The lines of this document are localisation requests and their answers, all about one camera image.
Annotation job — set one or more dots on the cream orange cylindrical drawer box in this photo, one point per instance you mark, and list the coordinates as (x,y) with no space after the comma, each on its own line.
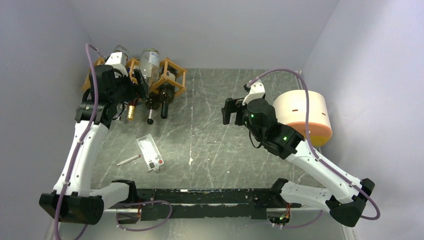
(290,109)

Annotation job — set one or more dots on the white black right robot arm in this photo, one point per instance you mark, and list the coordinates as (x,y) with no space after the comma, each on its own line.
(342,195)

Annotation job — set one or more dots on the clear plastic blister package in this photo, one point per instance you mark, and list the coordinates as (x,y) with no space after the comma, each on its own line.
(150,153)

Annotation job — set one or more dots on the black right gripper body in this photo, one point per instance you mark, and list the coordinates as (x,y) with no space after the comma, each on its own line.
(242,110)

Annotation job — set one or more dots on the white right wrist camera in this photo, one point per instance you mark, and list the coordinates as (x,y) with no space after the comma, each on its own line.
(254,91)

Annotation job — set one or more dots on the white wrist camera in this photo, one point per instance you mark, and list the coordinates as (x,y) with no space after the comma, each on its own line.
(254,91)
(116,61)

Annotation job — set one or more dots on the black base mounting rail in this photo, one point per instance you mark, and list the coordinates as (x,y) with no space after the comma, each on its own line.
(154,204)

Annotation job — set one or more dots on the dark green wine bottle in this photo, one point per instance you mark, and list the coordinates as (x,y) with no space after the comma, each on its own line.
(166,97)

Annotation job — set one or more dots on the white pink marker pen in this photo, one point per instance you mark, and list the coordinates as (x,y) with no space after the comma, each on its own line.
(135,157)

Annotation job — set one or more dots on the clear whisky bottle black label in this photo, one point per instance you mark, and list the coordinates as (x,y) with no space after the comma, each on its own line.
(123,50)

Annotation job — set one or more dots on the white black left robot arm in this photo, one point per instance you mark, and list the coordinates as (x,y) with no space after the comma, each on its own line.
(72,196)

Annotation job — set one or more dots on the dark bottle silver cap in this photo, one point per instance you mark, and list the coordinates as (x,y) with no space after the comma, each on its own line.
(153,103)

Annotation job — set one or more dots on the red wine bottle gold cap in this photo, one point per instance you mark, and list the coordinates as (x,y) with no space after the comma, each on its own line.
(131,109)

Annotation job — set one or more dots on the wooden wine rack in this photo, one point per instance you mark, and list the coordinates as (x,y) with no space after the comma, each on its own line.
(166,76)

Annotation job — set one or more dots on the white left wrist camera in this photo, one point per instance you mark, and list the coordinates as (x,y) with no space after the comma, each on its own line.
(116,61)

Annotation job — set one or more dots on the clear round glass bottle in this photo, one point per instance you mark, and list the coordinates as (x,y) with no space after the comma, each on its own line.
(149,65)

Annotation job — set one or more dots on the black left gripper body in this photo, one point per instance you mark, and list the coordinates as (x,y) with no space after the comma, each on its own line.
(125,90)

